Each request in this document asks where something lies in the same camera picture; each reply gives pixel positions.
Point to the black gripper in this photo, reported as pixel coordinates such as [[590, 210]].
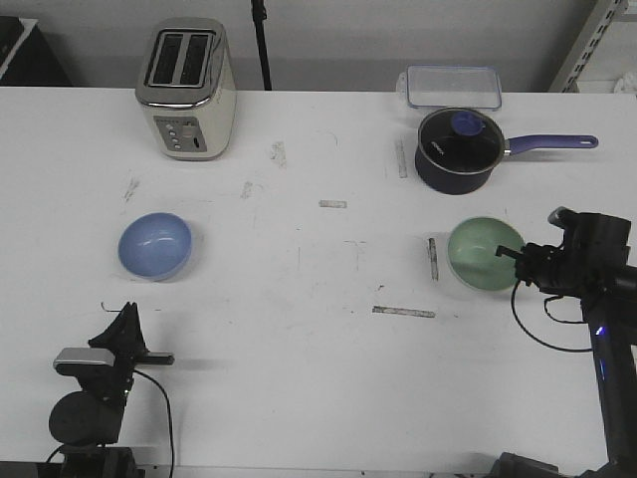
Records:
[[114, 385], [592, 258]]

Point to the green bowl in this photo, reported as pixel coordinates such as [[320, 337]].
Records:
[[471, 253]]

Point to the blue bowl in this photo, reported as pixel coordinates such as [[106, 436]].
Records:
[[155, 246]]

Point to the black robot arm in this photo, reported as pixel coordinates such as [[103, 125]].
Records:
[[612, 328], [87, 422]]

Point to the dark blue saucepan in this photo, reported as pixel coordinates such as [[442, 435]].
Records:
[[454, 183]]

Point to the glass lid with blue knob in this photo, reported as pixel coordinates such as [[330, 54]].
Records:
[[461, 140]]

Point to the clear plastic food container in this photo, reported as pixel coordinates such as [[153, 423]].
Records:
[[427, 87]]

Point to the white slotted shelf rack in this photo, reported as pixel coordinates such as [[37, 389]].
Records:
[[603, 52]]

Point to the cream and chrome toaster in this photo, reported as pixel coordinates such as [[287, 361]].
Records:
[[186, 88]]

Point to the black tripod pole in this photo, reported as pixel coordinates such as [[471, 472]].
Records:
[[259, 15]]

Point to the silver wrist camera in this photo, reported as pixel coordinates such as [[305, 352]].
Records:
[[83, 362], [563, 218]]

